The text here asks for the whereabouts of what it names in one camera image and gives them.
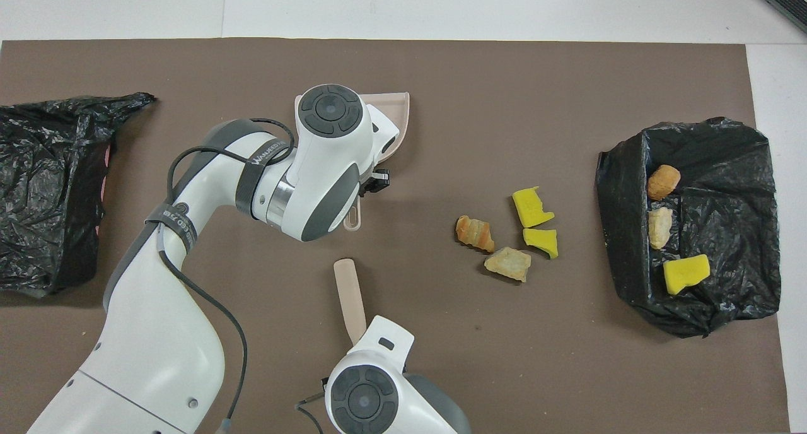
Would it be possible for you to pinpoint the beige plastic dustpan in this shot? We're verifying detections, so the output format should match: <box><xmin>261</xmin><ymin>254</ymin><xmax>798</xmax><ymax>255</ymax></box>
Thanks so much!
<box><xmin>344</xmin><ymin>92</ymin><xmax>411</xmax><ymax>232</ymax></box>

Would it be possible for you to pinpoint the pink plastic bin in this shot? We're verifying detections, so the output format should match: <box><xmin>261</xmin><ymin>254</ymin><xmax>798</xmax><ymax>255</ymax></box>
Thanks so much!
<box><xmin>95</xmin><ymin>143</ymin><xmax>113</xmax><ymax>234</ymax></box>

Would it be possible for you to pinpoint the toy croissant piece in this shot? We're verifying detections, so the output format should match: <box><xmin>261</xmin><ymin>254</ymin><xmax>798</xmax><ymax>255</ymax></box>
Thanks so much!
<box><xmin>456</xmin><ymin>215</ymin><xmax>496</xmax><ymax>253</ymax></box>
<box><xmin>484</xmin><ymin>247</ymin><xmax>531</xmax><ymax>283</ymax></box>
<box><xmin>648</xmin><ymin>208</ymin><xmax>674</xmax><ymax>250</ymax></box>

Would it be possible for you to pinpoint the black bin bag over pink bin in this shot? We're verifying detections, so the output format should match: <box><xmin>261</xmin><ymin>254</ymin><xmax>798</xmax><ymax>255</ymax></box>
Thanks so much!
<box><xmin>0</xmin><ymin>92</ymin><xmax>157</xmax><ymax>298</ymax></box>

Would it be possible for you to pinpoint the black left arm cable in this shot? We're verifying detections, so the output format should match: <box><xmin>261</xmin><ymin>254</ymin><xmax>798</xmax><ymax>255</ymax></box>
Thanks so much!
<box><xmin>154</xmin><ymin>117</ymin><xmax>297</xmax><ymax>433</ymax></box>

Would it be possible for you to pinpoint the brown table mat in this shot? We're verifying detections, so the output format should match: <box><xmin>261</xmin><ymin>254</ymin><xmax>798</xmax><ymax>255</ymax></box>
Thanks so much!
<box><xmin>0</xmin><ymin>38</ymin><xmax>792</xmax><ymax>434</ymax></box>

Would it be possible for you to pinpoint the brown toy bread roll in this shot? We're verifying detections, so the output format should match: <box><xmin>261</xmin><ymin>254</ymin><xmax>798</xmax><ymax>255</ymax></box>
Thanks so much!
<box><xmin>647</xmin><ymin>165</ymin><xmax>682</xmax><ymax>201</ymax></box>

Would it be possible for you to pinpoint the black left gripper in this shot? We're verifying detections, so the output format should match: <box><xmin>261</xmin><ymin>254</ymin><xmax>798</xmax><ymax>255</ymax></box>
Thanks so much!
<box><xmin>359</xmin><ymin>169</ymin><xmax>390</xmax><ymax>198</ymax></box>

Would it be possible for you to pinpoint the yellow sponge piece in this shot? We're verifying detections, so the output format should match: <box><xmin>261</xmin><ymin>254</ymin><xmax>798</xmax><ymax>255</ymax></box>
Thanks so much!
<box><xmin>523</xmin><ymin>228</ymin><xmax>559</xmax><ymax>259</ymax></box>
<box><xmin>663</xmin><ymin>254</ymin><xmax>711</xmax><ymax>295</ymax></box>
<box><xmin>512</xmin><ymin>186</ymin><xmax>555</xmax><ymax>228</ymax></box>

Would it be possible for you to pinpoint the black bin bag liner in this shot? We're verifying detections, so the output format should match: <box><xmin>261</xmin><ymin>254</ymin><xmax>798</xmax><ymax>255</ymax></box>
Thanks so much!
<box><xmin>595</xmin><ymin>117</ymin><xmax>782</xmax><ymax>339</ymax></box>

